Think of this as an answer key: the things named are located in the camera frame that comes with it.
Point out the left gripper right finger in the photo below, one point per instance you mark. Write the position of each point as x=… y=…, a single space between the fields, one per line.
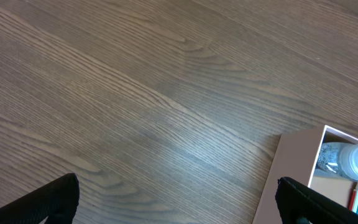
x=299 y=204

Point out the clear soap pump bottle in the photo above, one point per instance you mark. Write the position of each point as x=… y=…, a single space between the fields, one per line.
x=339 y=159

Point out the white cardboard box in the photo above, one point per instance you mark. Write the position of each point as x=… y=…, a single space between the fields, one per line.
x=296 y=157

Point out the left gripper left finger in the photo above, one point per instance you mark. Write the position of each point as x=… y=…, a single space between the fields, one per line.
x=54 y=203

